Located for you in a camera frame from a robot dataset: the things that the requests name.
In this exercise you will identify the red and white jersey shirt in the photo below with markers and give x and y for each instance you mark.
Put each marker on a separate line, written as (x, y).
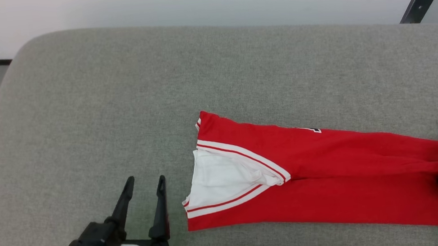
(326, 169)

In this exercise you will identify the grey fabric sofa cushion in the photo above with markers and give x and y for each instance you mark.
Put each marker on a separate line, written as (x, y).
(122, 107)

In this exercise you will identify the black rounded door bracket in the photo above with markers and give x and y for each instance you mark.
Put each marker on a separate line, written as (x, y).
(420, 4)

